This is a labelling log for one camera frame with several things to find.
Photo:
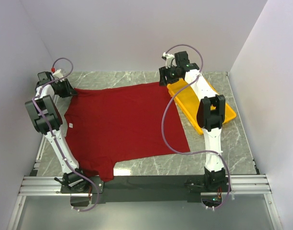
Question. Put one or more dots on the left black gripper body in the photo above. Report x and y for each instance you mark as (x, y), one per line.
(64, 89)

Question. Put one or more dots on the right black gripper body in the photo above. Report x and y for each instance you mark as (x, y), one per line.
(171, 74)

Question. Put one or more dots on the red t shirt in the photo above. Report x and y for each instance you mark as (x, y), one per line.
(120, 124)

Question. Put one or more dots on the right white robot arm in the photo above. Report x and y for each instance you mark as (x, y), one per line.
(210, 114)

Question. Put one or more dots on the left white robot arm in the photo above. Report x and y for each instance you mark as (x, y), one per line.
(47, 120)

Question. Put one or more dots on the black base crossbar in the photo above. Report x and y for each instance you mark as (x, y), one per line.
(144, 188)

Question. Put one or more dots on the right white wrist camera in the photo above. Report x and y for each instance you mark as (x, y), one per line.
(168, 59)

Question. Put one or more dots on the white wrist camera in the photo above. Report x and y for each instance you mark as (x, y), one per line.
(168, 59)
(58, 74)

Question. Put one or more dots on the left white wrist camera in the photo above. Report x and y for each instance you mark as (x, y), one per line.
(58, 74)

